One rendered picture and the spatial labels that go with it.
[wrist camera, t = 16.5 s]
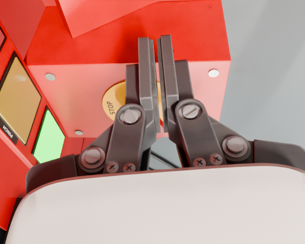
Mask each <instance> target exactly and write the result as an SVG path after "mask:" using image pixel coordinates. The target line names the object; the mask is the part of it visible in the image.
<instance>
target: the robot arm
mask: <svg viewBox="0 0 305 244"><path fill-rule="evenodd" d="M156 41H157V54H158V66H159V78H160V90H161V102H162V113H163V125H164V133H168V138H169V140H171V141H172V142H173V143H175V144H176V149H177V152H178V156H179V159H180V163H181V166H182V168H171V169H158V170H149V164H150V156H151V146H152V145H153V144H154V143H155V142H156V141H157V134H158V133H161V129H160V116H159V103H158V89H157V77H156V67H155V56H154V46H153V39H149V37H138V64H127V65H126V69H125V105H123V106H122V107H120V108H119V109H118V110H117V112H116V115H115V120H114V123H113V124H112V125H111V126H110V127H109V128H108V129H107V130H105V131H104V132H103V133H102V134H101V135H100V136H99V137H97V138H96V139H95V140H94V141H93V142H92V143H91V144H90V145H88V146H87V147H86V148H85V149H84V150H83V151H82V152H81V153H80V154H77V155H75V154H70V155H67V156H64V157H60V158H57V159H53V160H50V161H46V162H43V163H40V164H37V165H35V166H33V167H32V168H30V169H29V171H28V172H27V174H26V178H25V181H26V195H25V196H24V198H23V199H22V200H21V202H20V203H19V205H18V207H17V209H16V211H15V214H14V217H13V219H12V222H11V225H10V228H9V232H8V235H7V239H6V242H5V244H305V149H304V148H302V147H301V146H299V145H295V144H289V143H281V142H273V141H265V140H257V139H255V140H254V141H250V140H247V139H246V138H244V137H243V136H241V135H240V134H238V133H236V132H235V131H233V130H232V129H230V128H228V127H227V126H225V125H223V124H222V123H220V122H219V121H217V120H216V119H214V118H212V117H211V116H209V115H208V113H207V110H206V108H205V106H204V104H203V103H202V102H201V101H199V100H197V99H194V94H193V88H192V82H191V76H190V70H189V64H188V60H187V59H186V60H174V55H173V47H172V39H171V34H169V35H161V36H160V38H159V39H156Z"/></svg>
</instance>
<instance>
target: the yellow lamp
mask: <svg viewBox="0 0 305 244"><path fill-rule="evenodd" d="M40 99H41V96H40V95H39V93H38V91H37V90H36V88H35V87H34V85H33V83H32V81H31V80H30V78H29V76H28V75H27V73H26V71H25V70H24V68H23V66H22V65H21V63H20V61H19V60H18V58H17V57H15V59H14V61H13V64H12V66H11V68H10V70H9V73H8V75H7V77H6V80H5V82H4V84H3V86H2V89H1V91H0V116H1V117H2V118H3V119H4V120H5V122H6V123H7V124H8V125H9V126H10V128H11V129H12V130H13V131H14V132H15V133H16V135H17V136H18V137H19V138H20V139H21V141H22V142H23V143H24V144H26V142H27V139H28V136H29V133H30V130H31V126H32V123H33V120H34V117H35V114H36V111H37V108H38V105H39V102H40Z"/></svg>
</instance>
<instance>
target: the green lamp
mask: <svg viewBox="0 0 305 244"><path fill-rule="evenodd" d="M64 138H65V137H64V135H63V133H62V132H61V130H60V128H59V127H58V125H57V123H56V122H55V120H54V118H53V117H52V115H51V113H50V112H49V110H48V111H47V113H46V117H45V120H44V124H43V127H42V130H41V133H40V136H39V139H38V143H37V146H36V149H35V153H34V156H35V157H36V158H37V160H38V161H39V162H40V163H43V162H46V161H50V160H53V159H57V158H60V155H61V150H62V146H63V142H64Z"/></svg>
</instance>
